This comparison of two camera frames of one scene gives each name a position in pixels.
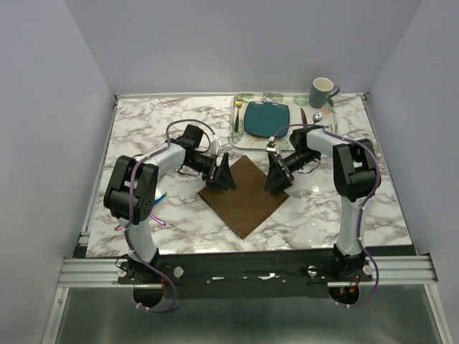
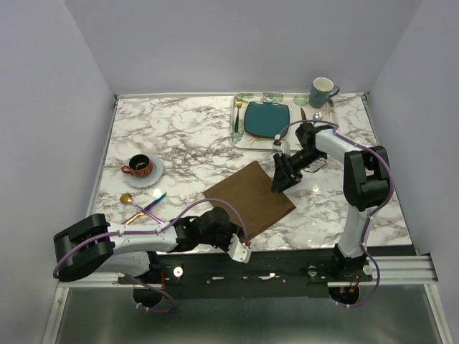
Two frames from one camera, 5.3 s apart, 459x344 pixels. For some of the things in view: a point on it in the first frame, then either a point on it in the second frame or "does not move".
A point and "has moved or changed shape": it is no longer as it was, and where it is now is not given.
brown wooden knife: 303,117 does not move
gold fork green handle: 238,105 does not move
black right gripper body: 295,160 does not move
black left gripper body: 201,163 -> 222,239
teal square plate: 262,118 does not move
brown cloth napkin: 245,206 has moved or changed shape
